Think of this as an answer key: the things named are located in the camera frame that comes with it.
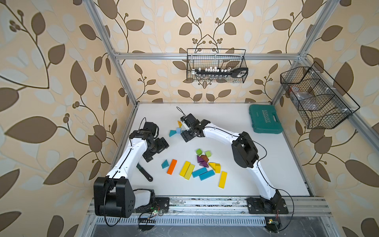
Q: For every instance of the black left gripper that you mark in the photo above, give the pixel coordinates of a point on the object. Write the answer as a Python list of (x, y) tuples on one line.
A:
[(158, 145)]

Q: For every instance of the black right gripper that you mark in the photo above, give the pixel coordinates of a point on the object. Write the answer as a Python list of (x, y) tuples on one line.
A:
[(185, 135)]

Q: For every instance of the teal triangular prism block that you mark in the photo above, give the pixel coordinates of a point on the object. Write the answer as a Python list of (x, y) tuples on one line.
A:
[(165, 164), (172, 132)]

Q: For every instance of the orange rectangular block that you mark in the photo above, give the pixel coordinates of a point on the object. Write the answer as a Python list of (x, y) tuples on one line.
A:
[(172, 167)]

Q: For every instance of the purple triangular prism block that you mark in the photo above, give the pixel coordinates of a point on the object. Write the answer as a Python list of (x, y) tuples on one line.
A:
[(204, 164), (200, 160)]

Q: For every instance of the yellow rectangular block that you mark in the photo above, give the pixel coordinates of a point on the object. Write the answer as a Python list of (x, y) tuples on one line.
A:
[(222, 180), (184, 168)]

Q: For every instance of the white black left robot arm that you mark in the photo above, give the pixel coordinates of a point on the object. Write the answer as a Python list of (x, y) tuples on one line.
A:
[(113, 194)]

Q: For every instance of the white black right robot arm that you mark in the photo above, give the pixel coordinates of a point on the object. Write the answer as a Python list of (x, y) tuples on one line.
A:
[(244, 151)]

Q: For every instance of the light green cube block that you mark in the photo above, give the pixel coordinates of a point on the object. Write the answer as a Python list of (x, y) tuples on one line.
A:
[(208, 154)]

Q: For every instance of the brown wooden block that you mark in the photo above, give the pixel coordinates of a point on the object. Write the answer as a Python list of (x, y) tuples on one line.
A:
[(205, 158)]

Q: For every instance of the dark green pipe wrench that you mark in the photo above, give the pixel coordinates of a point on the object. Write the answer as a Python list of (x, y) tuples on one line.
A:
[(144, 173)]

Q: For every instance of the yellow-green rectangular block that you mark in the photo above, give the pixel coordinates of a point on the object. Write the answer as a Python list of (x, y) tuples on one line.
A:
[(189, 171)]

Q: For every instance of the teal rectangular block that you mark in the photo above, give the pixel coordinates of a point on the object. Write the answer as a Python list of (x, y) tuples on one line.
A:
[(199, 172), (207, 175)]

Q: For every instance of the green plastic tool case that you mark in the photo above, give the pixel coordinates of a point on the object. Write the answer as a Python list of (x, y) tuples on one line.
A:
[(264, 119)]

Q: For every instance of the plastic bag in basket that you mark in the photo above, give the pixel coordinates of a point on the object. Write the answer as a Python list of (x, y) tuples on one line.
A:
[(304, 100)]

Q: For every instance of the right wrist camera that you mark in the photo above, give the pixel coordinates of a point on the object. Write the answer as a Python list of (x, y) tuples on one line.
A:
[(184, 123)]

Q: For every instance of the aluminium front rail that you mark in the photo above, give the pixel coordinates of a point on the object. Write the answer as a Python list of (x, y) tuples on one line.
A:
[(242, 206)]

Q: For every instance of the black wire basket back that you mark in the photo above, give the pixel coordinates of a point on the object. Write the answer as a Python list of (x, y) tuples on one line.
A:
[(222, 58)]

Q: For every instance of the black wire basket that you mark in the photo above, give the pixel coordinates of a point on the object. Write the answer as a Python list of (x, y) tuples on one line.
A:
[(335, 103), (222, 58)]

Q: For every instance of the socket set rail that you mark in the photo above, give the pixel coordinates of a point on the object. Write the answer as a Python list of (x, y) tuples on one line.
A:
[(221, 73)]

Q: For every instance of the black wire basket right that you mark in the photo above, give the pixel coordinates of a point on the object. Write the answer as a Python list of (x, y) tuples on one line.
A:
[(335, 103)]

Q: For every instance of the aluminium frame post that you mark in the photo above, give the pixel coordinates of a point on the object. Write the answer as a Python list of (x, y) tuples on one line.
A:
[(296, 32)]

